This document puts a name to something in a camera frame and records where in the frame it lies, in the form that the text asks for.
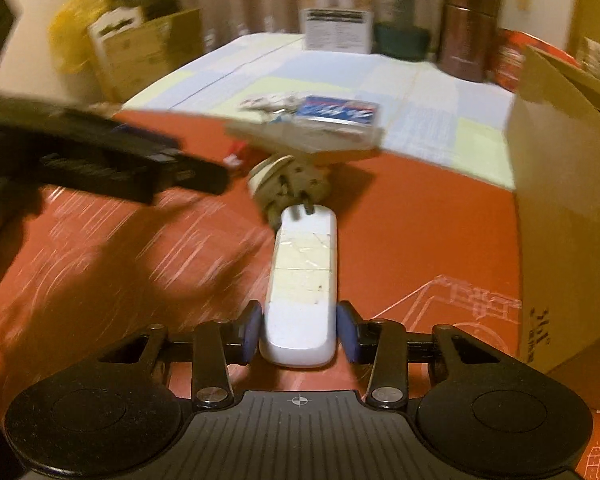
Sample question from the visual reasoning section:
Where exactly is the green glass jar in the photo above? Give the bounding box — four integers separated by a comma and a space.
374, 0, 434, 64

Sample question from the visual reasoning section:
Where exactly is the clear plastic box blue label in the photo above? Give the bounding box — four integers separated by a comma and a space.
227, 95, 386, 157

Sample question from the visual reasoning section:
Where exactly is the white carved wooden panel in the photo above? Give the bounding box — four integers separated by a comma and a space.
86, 9, 147, 47

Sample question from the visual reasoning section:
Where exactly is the brown metal canister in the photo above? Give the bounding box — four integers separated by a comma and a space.
436, 0, 504, 84

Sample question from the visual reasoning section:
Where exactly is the white power strip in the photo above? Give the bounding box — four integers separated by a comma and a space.
259, 205, 339, 368

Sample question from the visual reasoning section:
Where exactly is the beige plug adapter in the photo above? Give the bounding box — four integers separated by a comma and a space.
247, 152, 331, 226

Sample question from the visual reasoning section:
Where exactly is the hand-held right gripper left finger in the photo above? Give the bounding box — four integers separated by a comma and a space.
99, 301, 266, 411

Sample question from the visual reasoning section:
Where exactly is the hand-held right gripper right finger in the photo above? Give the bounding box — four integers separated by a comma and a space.
336, 301, 501, 411

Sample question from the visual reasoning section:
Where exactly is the small cardboard box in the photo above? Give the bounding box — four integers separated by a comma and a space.
87, 7, 204, 104

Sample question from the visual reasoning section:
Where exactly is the white product box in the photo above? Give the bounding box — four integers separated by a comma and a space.
299, 0, 379, 56

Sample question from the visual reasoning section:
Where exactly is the red snack canister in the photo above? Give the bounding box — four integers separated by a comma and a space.
494, 29, 581, 94

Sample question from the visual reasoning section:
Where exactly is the large cardboard box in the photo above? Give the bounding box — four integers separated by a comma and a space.
507, 37, 600, 411

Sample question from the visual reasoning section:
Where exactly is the red printed mat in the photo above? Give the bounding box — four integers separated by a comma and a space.
0, 107, 600, 480

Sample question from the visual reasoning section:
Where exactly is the yellow plastic bag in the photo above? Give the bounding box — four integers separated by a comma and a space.
47, 0, 112, 82

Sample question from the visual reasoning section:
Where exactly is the pale checked tablecloth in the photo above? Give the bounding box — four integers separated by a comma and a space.
121, 32, 519, 192

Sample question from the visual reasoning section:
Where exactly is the white remote control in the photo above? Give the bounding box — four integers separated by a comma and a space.
239, 93, 302, 112

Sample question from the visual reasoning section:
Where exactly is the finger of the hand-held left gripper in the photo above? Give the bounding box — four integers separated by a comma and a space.
150, 146, 231, 197

